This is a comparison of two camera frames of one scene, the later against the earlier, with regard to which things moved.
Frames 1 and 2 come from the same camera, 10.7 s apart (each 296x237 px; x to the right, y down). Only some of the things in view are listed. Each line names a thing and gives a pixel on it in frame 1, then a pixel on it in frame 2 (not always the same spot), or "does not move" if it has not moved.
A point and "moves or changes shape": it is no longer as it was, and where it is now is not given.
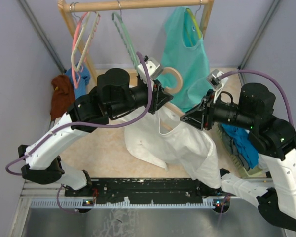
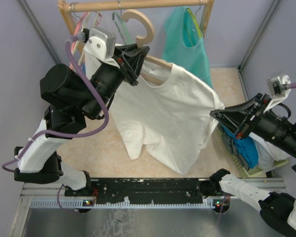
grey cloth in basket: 229,138 does not move
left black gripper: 159,97 -> 130,59
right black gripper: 203,111 -> 236,115
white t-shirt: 165,138 moves or changes shape
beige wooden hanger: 169,91 -> 143,39
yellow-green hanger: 194,18 does not move
